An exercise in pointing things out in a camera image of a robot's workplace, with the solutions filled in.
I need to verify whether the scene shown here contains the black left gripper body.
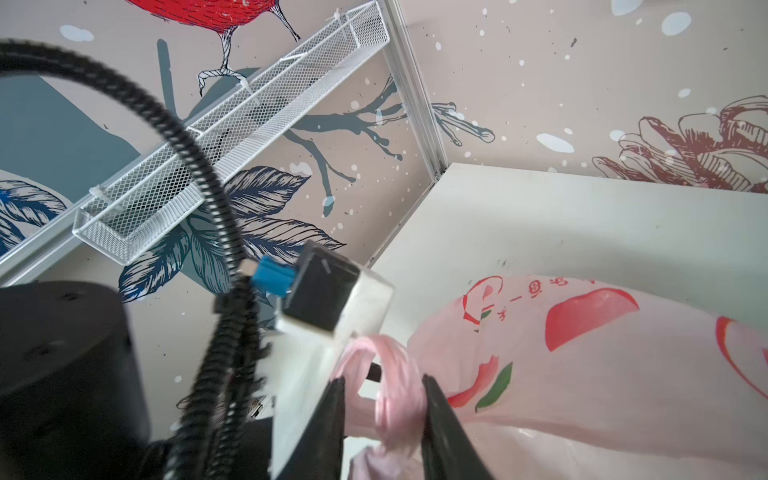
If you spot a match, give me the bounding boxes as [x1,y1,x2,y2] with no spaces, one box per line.
[250,241,394,479]

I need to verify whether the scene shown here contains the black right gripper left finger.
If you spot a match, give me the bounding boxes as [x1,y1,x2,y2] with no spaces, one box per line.
[277,377,346,480]

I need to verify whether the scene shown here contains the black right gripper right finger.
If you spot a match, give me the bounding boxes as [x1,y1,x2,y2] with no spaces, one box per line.
[421,375,493,480]

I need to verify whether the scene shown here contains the pink plastic bag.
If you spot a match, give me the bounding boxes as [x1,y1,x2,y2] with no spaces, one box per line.
[335,276,767,479]

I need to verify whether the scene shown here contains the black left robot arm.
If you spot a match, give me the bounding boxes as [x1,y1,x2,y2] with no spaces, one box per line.
[1,242,394,479]

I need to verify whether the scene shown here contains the black corrugated cable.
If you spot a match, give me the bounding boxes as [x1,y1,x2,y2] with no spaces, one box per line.
[0,38,265,480]

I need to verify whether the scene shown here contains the white wire mesh shelf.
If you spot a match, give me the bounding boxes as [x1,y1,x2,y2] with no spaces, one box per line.
[72,1,390,265]

